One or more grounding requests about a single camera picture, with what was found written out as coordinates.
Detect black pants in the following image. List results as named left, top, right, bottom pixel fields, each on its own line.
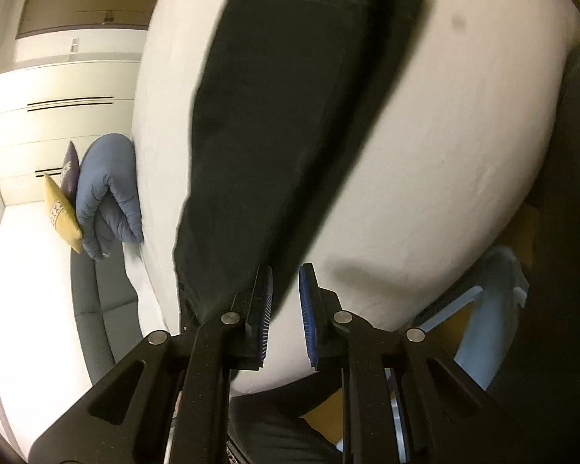
left=173, top=0, right=428, bottom=334

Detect yellow cushion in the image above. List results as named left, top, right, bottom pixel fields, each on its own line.
left=43, top=172, right=84, bottom=254

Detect dark cloth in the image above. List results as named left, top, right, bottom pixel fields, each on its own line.
left=488, top=39, right=580, bottom=464

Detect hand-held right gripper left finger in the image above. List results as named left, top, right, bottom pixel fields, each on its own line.
left=29, top=265, right=275, bottom=464

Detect purple cushion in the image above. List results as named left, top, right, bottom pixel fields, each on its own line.
left=62, top=141, right=81, bottom=201

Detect white wardrobe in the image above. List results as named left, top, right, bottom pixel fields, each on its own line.
left=0, top=53, right=143, bottom=208

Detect folded blue duvet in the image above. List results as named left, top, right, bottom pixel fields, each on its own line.
left=75, top=134, right=144, bottom=261

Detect white furniture piece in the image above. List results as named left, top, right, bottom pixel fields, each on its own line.
left=411, top=246, right=530, bottom=392

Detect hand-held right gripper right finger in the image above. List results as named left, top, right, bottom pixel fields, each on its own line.
left=298, top=263, right=548, bottom=464

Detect white bed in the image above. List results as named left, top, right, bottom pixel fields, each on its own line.
left=128, top=0, right=580, bottom=397

